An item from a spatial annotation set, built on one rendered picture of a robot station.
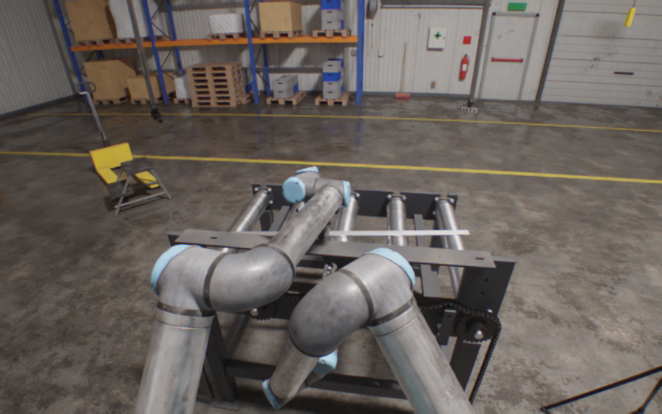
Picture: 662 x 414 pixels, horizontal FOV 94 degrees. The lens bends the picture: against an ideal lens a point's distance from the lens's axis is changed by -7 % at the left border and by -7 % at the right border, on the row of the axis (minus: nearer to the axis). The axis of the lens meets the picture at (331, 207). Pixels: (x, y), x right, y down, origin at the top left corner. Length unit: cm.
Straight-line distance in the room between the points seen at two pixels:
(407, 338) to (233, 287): 35
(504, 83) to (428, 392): 1011
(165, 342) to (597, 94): 1148
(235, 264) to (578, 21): 1076
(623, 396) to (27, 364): 376
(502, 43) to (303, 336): 1006
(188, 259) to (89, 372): 210
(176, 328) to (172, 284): 8
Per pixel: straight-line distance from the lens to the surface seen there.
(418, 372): 72
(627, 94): 1206
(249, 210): 204
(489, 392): 238
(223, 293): 66
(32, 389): 288
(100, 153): 585
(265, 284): 66
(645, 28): 1188
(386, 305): 68
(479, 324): 142
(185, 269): 70
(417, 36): 1007
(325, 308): 63
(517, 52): 1056
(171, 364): 73
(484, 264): 125
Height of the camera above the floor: 190
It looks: 29 degrees down
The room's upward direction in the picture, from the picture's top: 1 degrees counter-clockwise
